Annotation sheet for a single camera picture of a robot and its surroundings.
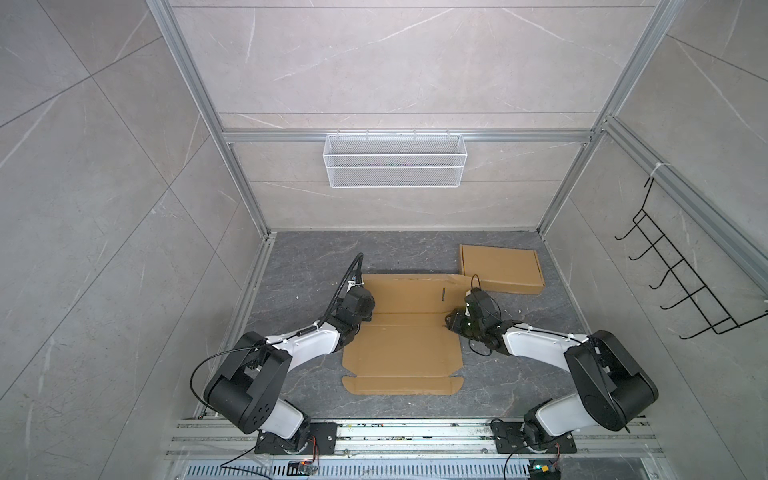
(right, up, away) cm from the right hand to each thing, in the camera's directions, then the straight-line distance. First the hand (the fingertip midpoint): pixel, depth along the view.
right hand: (448, 317), depth 93 cm
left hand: (-28, +8, -1) cm, 29 cm away
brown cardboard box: (+21, +15, +9) cm, 27 cm away
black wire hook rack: (+48, +7, -35) cm, 59 cm away
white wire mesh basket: (-17, +52, +7) cm, 55 cm away
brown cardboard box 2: (-14, -8, -5) cm, 17 cm away
